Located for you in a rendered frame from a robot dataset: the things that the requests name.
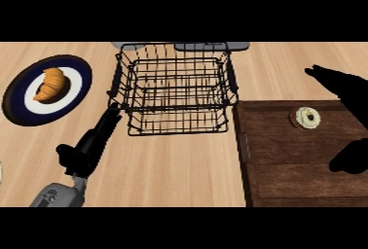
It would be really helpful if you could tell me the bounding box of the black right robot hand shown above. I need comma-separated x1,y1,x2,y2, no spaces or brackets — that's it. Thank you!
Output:
303,64,368,175

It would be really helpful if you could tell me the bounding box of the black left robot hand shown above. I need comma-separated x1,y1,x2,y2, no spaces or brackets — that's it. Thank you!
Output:
54,102,124,179

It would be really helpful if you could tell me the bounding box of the cupcake with pale frosting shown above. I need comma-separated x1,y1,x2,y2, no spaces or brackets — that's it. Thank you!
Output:
289,106,322,130

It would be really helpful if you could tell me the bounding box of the dark brown wooden tray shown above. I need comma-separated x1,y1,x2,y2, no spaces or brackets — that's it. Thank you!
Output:
232,99,368,208

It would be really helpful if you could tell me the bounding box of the dark blue and white plate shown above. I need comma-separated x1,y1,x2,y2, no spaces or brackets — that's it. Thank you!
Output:
1,53,93,127

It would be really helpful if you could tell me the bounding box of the golden croissant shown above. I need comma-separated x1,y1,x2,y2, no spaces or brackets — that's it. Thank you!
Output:
31,67,66,102

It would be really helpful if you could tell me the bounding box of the pale grey object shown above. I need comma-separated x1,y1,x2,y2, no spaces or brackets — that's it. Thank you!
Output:
110,42,150,51

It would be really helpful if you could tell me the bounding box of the grey appliance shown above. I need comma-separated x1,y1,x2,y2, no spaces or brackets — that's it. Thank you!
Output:
173,42,251,53

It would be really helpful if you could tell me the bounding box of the black wire tiered basket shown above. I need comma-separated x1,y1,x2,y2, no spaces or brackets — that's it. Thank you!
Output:
105,42,239,137

